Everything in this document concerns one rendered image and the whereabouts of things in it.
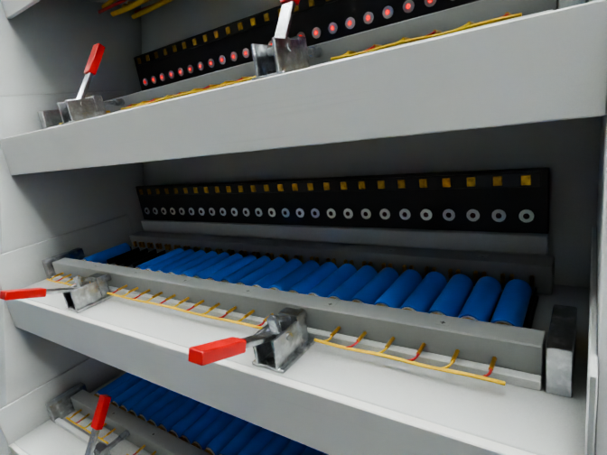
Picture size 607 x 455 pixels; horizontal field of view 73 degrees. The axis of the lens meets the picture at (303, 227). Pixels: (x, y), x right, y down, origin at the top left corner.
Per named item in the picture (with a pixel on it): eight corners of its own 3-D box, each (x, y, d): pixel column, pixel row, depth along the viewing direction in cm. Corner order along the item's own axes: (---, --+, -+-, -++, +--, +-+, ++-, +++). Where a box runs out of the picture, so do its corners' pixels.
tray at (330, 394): (588, 562, 18) (598, 377, 15) (14, 327, 53) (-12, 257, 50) (592, 332, 34) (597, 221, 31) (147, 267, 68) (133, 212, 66)
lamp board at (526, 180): (547, 235, 33) (548, 169, 31) (142, 220, 64) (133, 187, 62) (548, 231, 33) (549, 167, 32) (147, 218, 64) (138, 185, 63)
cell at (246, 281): (289, 273, 43) (249, 301, 38) (275, 272, 44) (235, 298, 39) (286, 257, 43) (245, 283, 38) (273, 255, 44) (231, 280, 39)
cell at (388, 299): (423, 289, 35) (394, 327, 30) (403, 287, 36) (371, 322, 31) (421, 270, 35) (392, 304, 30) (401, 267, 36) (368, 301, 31)
